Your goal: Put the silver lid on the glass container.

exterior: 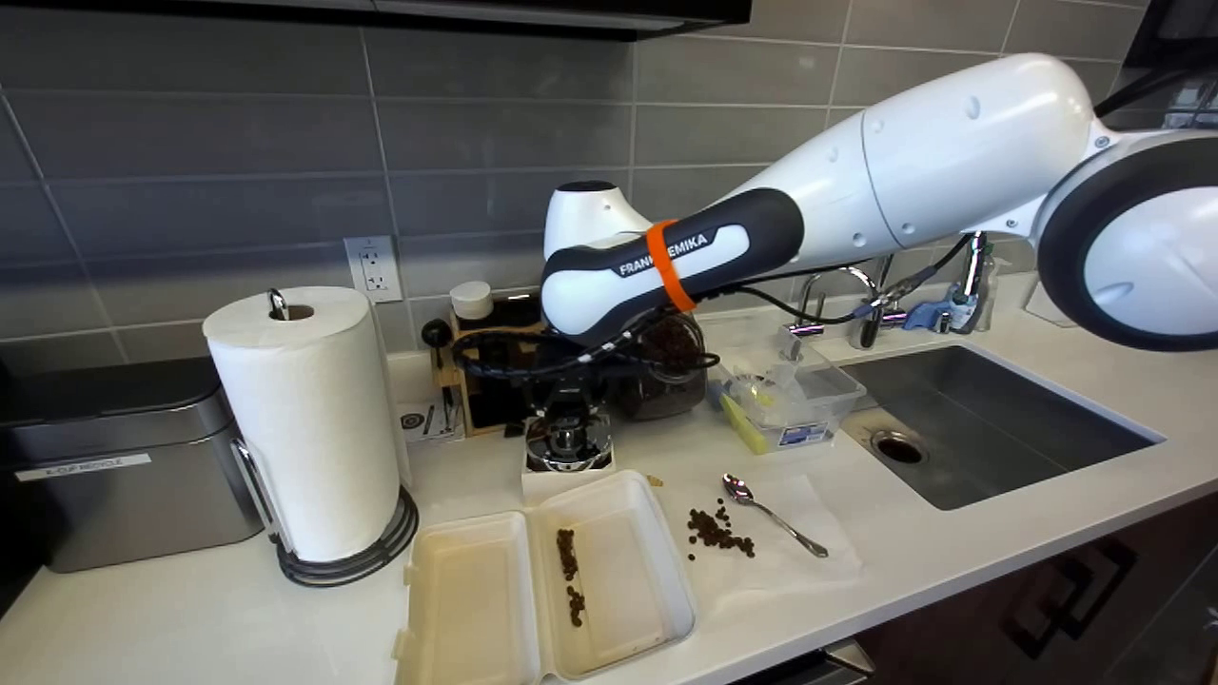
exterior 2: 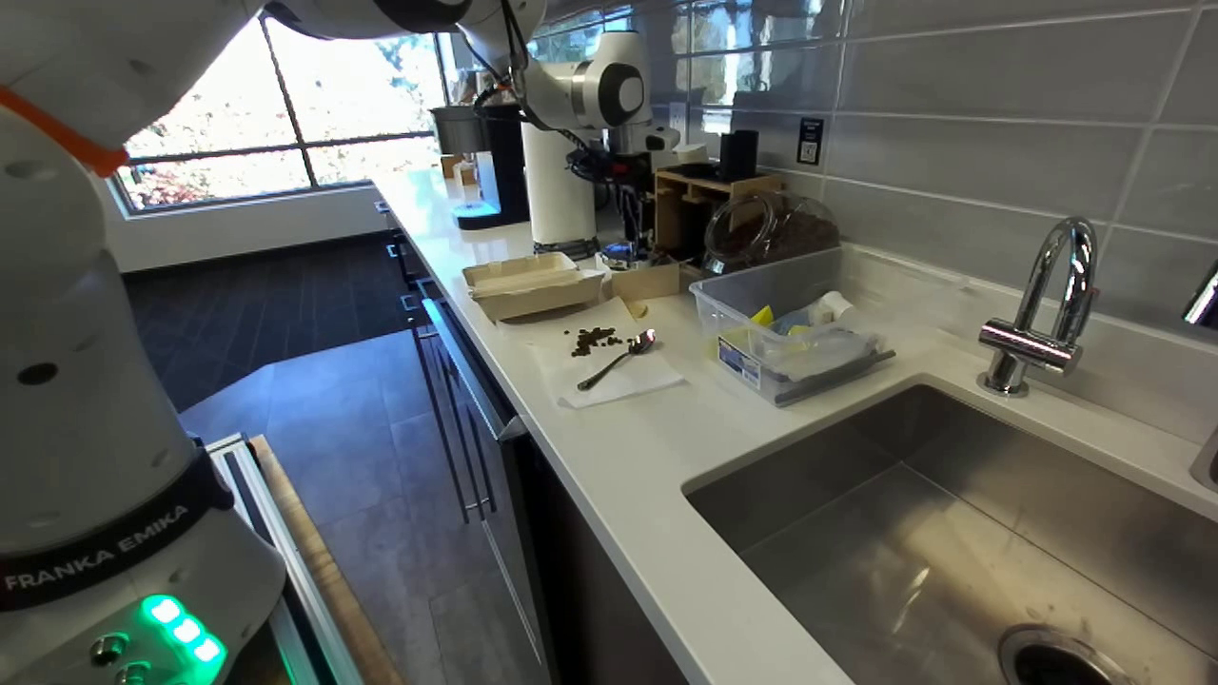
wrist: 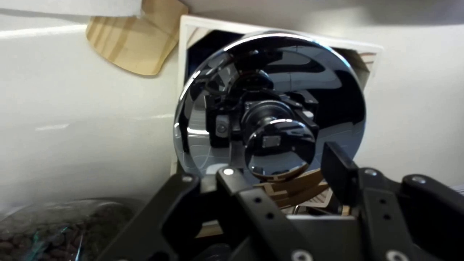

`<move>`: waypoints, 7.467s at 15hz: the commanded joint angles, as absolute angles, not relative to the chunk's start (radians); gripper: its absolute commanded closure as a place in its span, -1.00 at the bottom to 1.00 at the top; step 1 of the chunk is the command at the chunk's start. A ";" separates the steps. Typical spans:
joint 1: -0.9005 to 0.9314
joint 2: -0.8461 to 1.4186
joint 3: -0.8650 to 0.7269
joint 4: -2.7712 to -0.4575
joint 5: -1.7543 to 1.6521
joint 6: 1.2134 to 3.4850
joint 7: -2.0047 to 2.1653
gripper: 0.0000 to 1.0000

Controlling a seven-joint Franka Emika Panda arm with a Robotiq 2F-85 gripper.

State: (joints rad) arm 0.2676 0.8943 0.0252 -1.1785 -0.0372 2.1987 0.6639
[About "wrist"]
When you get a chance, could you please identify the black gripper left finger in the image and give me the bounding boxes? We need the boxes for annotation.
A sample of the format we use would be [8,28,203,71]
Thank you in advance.
[95,165,316,261]

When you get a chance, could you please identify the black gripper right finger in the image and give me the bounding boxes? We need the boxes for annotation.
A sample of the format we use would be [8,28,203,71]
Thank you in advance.
[320,141,464,261]

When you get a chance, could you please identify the silver round lid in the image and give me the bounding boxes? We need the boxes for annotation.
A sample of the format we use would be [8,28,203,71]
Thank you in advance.
[172,30,368,181]

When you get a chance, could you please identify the glass jar with coffee beans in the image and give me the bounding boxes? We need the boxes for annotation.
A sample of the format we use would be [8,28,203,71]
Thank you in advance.
[0,199,142,261]

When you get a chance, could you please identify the wooden coffee stand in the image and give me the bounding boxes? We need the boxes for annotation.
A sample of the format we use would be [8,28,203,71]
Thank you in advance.
[85,0,191,78]

